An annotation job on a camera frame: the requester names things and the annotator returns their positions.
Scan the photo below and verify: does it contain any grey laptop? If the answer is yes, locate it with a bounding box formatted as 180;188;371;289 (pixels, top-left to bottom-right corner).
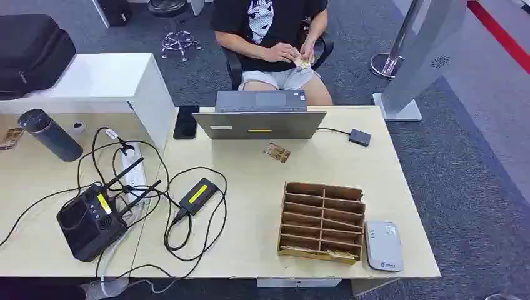
192;89;327;141

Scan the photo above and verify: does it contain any black power brick yellow label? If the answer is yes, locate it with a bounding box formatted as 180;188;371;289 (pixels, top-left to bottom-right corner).
171;177;219;225

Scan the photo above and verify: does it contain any black smartphone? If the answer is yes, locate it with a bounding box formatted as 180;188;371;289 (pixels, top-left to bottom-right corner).
172;105;201;141

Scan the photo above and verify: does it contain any black office chair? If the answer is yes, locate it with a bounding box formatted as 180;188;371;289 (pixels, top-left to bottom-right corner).
221;18;335;91

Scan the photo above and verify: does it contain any wooden card box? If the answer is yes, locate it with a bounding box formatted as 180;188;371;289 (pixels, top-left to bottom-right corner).
277;181;367;266

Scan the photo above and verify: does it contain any small black adapter box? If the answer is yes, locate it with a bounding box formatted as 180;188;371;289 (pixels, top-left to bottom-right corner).
348;128;373;148

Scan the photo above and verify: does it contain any card in wooden box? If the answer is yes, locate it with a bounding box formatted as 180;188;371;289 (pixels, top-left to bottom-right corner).
279;246;358;263

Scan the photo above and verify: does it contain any person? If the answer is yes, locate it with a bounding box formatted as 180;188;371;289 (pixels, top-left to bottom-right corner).
209;0;334;106

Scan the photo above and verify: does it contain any white power strip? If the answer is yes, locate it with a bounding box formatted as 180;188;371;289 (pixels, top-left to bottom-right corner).
120;141;149;204

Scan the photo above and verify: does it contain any chrome stool base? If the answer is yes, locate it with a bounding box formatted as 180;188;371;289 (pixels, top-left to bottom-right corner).
160;30;203;63

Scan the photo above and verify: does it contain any grey white handheld device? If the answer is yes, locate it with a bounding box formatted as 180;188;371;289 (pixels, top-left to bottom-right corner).
364;221;404;273

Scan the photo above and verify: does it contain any chrome pole with round base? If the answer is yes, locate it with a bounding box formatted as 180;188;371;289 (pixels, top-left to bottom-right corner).
369;0;426;80

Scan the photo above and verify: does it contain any white cabinet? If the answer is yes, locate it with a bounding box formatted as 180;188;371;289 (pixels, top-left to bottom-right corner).
0;52;176;151

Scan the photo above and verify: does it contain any grey standing panel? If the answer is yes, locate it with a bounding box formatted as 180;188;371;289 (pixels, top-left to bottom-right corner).
372;0;469;122

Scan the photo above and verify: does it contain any black router with antennas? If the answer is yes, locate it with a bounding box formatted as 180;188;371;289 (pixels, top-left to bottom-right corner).
56;156;163;263

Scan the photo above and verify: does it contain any dark grey cylinder bottle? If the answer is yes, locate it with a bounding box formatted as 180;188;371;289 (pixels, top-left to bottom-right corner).
17;108;84;163

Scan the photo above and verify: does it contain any black bag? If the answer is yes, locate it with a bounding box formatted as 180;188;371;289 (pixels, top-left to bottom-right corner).
0;14;77;101

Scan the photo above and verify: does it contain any patterned brown object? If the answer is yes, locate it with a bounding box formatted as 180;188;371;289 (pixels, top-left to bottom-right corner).
0;127;25;151

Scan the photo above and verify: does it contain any red floor tape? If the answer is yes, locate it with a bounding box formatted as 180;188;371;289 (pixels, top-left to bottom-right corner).
467;0;530;76

